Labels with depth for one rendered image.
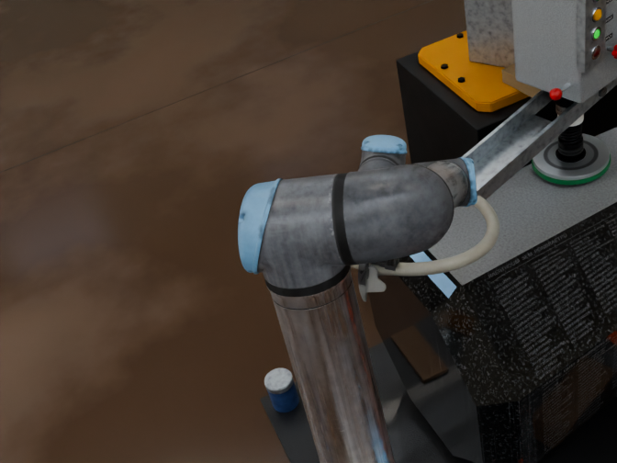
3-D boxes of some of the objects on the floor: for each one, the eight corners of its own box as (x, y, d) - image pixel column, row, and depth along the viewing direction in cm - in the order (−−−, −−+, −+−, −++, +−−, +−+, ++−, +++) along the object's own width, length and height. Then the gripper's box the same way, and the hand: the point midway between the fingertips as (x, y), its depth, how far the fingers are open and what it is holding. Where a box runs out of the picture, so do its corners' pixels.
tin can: (270, 395, 308) (262, 372, 300) (296, 387, 308) (288, 364, 300) (274, 416, 300) (266, 393, 292) (302, 408, 301) (295, 384, 292)
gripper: (395, 231, 173) (388, 315, 184) (410, 204, 183) (403, 286, 194) (354, 222, 176) (351, 307, 187) (372, 197, 186) (367, 277, 197)
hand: (365, 288), depth 191 cm, fingers closed on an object, 5 cm apart
